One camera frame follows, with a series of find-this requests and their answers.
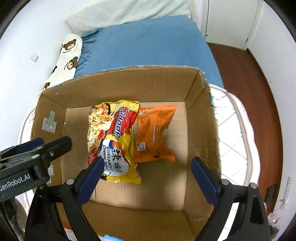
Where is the white patterned quilt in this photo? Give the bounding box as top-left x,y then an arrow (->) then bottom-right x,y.
18,83 -> 261,241

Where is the bear print long pillow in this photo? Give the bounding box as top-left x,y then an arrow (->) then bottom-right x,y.
43,34 -> 83,90

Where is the white door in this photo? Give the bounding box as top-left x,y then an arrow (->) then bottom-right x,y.
201,0 -> 263,50

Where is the blue bed sheet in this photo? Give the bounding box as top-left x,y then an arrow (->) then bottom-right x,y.
74,16 -> 224,88

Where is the grey white pillow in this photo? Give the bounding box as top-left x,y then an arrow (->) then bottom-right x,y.
66,0 -> 191,36

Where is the wall switch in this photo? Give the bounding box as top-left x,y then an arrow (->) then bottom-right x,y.
31,54 -> 39,62

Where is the open cardboard box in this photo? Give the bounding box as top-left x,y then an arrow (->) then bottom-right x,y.
32,66 -> 220,240

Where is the orange sunflower seed packet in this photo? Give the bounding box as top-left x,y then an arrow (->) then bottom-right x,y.
133,104 -> 177,163

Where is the yellow red noodle packet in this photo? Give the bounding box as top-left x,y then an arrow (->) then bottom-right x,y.
87,99 -> 142,185

